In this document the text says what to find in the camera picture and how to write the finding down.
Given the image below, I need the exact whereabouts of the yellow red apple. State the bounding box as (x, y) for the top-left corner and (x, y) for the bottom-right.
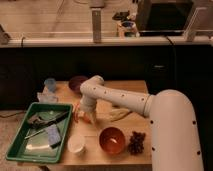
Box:
(78, 112), (91, 123)

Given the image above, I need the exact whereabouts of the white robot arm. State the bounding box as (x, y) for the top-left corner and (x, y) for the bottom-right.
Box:
(80, 76), (204, 171)

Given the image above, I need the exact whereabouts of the white paper cup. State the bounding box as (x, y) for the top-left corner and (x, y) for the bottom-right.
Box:
(67, 134), (85, 155)

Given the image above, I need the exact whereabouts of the blue plastic cup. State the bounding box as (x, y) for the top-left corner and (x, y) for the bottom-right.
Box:
(44, 78), (56, 92)

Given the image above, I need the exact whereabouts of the orange carrot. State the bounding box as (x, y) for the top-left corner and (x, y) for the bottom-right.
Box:
(73, 102), (80, 123)

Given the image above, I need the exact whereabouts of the banana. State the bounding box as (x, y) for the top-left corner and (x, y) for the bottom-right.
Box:
(109, 108), (131, 122)

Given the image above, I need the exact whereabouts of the purple bowl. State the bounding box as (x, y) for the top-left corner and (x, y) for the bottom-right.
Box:
(68, 76), (87, 94)

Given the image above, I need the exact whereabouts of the orange bowl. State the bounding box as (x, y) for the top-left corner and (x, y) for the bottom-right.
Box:
(99, 127), (126, 155)

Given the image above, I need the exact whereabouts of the blue sponge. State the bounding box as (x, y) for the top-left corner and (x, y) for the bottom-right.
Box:
(45, 124), (61, 147)

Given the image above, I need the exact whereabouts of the clear plastic wrapper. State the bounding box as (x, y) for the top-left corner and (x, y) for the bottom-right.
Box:
(37, 93), (58, 103)

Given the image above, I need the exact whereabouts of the black utensil in tray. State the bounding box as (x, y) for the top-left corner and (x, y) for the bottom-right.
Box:
(27, 112), (68, 129)

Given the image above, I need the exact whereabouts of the green plastic tray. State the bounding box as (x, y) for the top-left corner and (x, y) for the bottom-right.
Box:
(6, 102), (73, 164)

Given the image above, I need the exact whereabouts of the bunch of dark grapes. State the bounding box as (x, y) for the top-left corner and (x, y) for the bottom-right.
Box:
(128, 131), (146, 155)

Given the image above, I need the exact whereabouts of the dark monitor box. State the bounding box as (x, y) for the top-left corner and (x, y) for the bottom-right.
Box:
(136, 0), (193, 31)

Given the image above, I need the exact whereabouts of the metal post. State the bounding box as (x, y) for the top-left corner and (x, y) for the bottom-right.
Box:
(89, 0), (104, 43)

